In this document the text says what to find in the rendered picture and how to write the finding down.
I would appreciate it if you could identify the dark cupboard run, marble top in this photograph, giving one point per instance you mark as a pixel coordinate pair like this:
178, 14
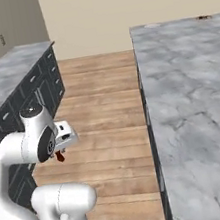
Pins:
13, 67

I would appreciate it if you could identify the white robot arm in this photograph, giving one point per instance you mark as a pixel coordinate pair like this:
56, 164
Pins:
8, 159

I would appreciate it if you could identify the red-brown chicken drumstick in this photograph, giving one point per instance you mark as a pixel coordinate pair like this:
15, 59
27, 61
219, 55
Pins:
60, 156

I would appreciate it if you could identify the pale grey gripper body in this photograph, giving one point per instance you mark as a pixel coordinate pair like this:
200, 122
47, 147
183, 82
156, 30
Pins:
66, 141

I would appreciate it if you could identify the wall socket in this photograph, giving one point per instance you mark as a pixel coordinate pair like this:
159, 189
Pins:
2, 40

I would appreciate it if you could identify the brown thing on counter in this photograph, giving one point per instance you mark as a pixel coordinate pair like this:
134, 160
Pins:
203, 17

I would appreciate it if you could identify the marble dining counter, dark side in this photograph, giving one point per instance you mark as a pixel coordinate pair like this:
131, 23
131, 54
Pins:
196, 107

